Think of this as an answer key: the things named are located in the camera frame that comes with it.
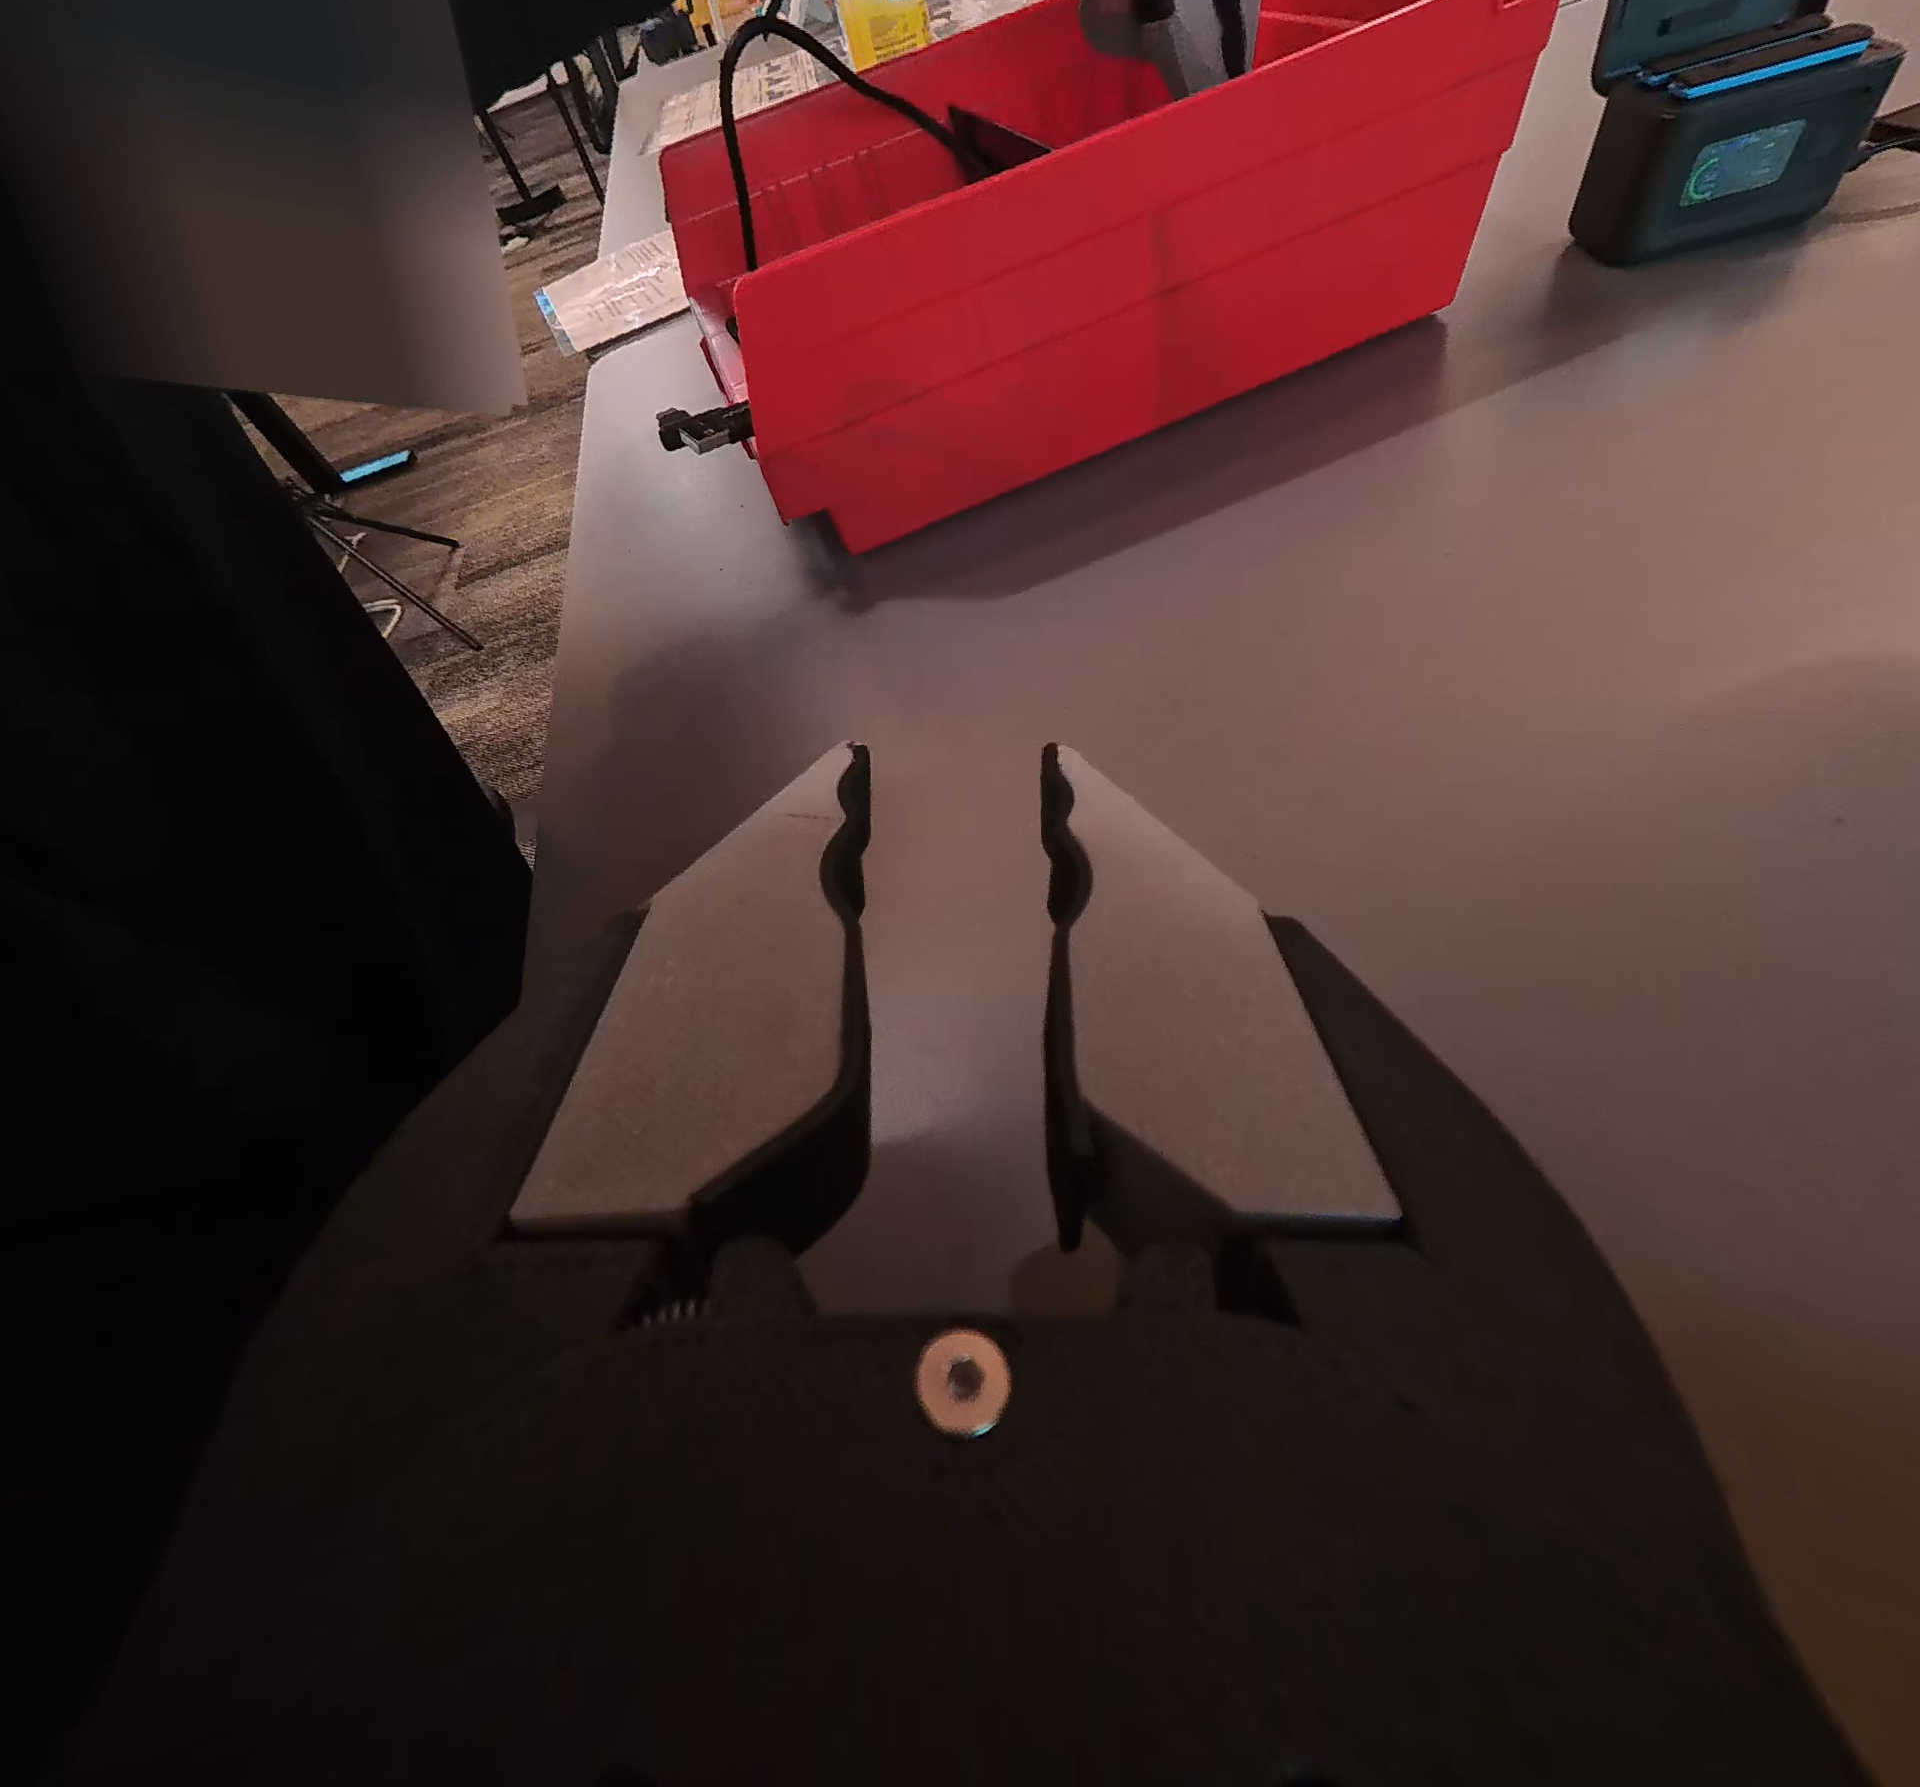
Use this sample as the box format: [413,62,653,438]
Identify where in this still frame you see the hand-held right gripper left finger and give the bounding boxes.
[511,744,877,1263]

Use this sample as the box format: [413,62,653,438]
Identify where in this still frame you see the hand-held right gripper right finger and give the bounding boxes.
[1040,744,1402,1255]

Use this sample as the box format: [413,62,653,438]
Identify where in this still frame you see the red plastic bin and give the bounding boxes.
[658,0,1598,560]

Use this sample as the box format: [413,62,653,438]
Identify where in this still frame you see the black bin divider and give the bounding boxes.
[951,101,1057,189]

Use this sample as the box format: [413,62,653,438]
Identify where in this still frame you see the disinfectant wipes canister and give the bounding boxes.
[826,0,932,73]

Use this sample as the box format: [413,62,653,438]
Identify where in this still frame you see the person's body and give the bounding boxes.
[0,376,537,1787]

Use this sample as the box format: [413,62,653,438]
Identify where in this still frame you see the black charging case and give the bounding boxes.
[1564,0,1914,269]

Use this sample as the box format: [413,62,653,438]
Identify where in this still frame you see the white paper sheet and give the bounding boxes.
[537,233,693,361]

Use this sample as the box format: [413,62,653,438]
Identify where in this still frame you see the black multi-plug cable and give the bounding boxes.
[658,14,981,456]

